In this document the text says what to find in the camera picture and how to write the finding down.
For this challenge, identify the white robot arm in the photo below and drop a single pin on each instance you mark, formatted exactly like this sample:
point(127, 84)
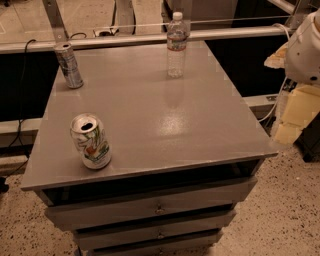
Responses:
point(302, 59)

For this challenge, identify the clear plastic water bottle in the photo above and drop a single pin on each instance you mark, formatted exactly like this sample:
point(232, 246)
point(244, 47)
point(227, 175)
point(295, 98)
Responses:
point(176, 45)

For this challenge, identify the grey drawer cabinet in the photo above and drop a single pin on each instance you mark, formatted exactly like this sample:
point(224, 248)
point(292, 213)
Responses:
point(163, 133)

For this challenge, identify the white green soda can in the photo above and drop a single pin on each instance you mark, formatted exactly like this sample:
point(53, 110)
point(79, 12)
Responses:
point(89, 137)

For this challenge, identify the top grey drawer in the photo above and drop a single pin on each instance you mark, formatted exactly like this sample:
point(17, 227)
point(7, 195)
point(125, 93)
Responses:
point(103, 212)

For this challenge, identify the grey drawer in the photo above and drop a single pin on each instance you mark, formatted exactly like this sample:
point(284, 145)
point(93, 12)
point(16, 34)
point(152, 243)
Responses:
point(153, 228)
point(161, 246)
point(103, 212)

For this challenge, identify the slim silver drink can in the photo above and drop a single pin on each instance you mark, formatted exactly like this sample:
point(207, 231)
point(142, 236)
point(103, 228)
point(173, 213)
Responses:
point(68, 65)

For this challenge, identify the bottom grey drawer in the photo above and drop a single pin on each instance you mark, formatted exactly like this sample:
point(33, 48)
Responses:
point(161, 246)

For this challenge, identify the diagonal metal strut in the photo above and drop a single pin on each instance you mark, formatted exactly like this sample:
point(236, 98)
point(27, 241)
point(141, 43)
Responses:
point(54, 16)

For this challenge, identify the middle grey drawer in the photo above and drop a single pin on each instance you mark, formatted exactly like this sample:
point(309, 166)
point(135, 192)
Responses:
point(153, 228)

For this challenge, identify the horizontal metal rail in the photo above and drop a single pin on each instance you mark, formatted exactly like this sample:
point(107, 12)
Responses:
point(123, 41)

